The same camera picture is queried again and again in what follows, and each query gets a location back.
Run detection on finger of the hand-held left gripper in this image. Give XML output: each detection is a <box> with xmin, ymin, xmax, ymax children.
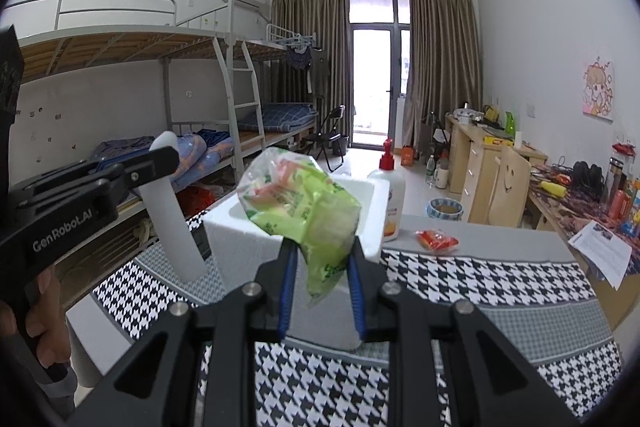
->
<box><xmin>11</xmin><ymin>159</ymin><xmax>124</xmax><ymax>204</ymax></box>
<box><xmin>106</xmin><ymin>146</ymin><xmax>181</xmax><ymax>203</ymax></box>

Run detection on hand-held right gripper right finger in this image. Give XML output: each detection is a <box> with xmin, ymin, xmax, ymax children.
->
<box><xmin>347</xmin><ymin>237</ymin><xmax>576</xmax><ymax>427</ymax></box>

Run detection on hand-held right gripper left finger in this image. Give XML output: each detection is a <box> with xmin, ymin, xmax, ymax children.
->
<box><xmin>77</xmin><ymin>238</ymin><xmax>301</xmax><ymax>427</ymax></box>

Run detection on white foam tube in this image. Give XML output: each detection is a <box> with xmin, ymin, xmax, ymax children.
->
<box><xmin>139</xmin><ymin>131</ymin><xmax>207</xmax><ymax>283</ymax></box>

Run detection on white foam box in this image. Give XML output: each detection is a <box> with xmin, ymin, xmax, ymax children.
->
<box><xmin>201</xmin><ymin>174</ymin><xmax>377</xmax><ymax>353</ymax></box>

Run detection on green plastic bag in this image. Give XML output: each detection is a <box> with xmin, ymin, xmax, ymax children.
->
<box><xmin>235</xmin><ymin>147</ymin><xmax>364</xmax><ymax>308</ymax></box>

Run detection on person's left hand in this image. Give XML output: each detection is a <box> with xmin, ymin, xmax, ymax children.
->
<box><xmin>24</xmin><ymin>263</ymin><xmax>71</xmax><ymax>366</ymax></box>

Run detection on blue floral quilt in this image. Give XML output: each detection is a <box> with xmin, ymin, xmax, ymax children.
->
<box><xmin>92</xmin><ymin>132</ymin><xmax>236</xmax><ymax>190</ymax></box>

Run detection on red plastic bag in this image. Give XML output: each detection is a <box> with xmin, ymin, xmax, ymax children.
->
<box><xmin>177</xmin><ymin>186</ymin><xmax>216</xmax><ymax>218</ymax></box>

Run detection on black smartphone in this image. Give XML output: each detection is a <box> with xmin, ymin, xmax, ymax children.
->
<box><xmin>191</xmin><ymin>223</ymin><xmax>213</xmax><ymax>264</ymax></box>

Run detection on red snack packet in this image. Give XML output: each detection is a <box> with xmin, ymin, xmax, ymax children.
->
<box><xmin>415</xmin><ymin>229</ymin><xmax>460</xmax><ymax>254</ymax></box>

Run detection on white lotion pump bottle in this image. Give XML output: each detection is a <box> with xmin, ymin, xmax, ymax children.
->
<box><xmin>367</xmin><ymin>136</ymin><xmax>403</xmax><ymax>243</ymax></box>

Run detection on white metal bunk bed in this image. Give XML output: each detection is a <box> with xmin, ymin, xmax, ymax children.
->
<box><xmin>240</xmin><ymin>24</ymin><xmax>322</xmax><ymax>158</ymax></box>
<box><xmin>0</xmin><ymin>0</ymin><xmax>262</xmax><ymax>219</ymax></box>

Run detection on blue pet bowl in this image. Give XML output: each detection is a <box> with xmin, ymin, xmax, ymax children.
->
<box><xmin>426</xmin><ymin>198</ymin><xmax>464</xmax><ymax>222</ymax></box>

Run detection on blue plaid mattress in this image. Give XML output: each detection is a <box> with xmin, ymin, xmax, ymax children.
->
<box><xmin>235</xmin><ymin>103</ymin><xmax>320</xmax><ymax>133</ymax></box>

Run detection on houndstooth tablecloth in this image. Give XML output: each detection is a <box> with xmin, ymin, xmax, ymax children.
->
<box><xmin>65</xmin><ymin>212</ymin><xmax>626</xmax><ymax>427</ymax></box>

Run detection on black folding chair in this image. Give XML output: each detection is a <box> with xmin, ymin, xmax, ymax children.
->
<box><xmin>302</xmin><ymin>105</ymin><xmax>347</xmax><ymax>173</ymax></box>

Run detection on hanging dark clothes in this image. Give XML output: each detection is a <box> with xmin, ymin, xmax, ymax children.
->
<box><xmin>285</xmin><ymin>44</ymin><xmax>331</xmax><ymax>96</ymax></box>

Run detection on wooden chair with smiley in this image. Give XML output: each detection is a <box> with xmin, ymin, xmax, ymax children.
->
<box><xmin>487</xmin><ymin>146</ymin><xmax>532</xmax><ymax>228</ymax></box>

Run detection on brown curtain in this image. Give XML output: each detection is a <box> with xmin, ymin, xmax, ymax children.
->
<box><xmin>270</xmin><ymin>0</ymin><xmax>351</xmax><ymax>148</ymax></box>
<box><xmin>402</xmin><ymin>0</ymin><xmax>484</xmax><ymax>148</ymax></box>

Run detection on glass balcony door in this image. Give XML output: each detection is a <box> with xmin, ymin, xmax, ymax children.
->
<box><xmin>347</xmin><ymin>0</ymin><xmax>412</xmax><ymax>148</ymax></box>

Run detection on yellow tool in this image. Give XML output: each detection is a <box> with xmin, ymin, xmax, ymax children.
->
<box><xmin>539</xmin><ymin>180</ymin><xmax>569</xmax><ymax>199</ymax></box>

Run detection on white printed papers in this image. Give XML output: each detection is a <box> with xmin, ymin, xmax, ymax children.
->
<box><xmin>567</xmin><ymin>221</ymin><xmax>634</xmax><ymax>292</ymax></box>

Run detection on black headphones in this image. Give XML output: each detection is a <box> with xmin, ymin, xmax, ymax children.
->
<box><xmin>571</xmin><ymin>161</ymin><xmax>607</xmax><ymax>188</ymax></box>

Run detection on orange red bottle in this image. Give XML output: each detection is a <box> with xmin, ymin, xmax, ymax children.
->
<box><xmin>609</xmin><ymin>189</ymin><xmax>632</xmax><ymax>221</ymax></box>

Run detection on pink cartoon wall poster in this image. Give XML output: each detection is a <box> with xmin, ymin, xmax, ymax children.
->
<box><xmin>581</xmin><ymin>59</ymin><xmax>615</xmax><ymax>122</ymax></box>

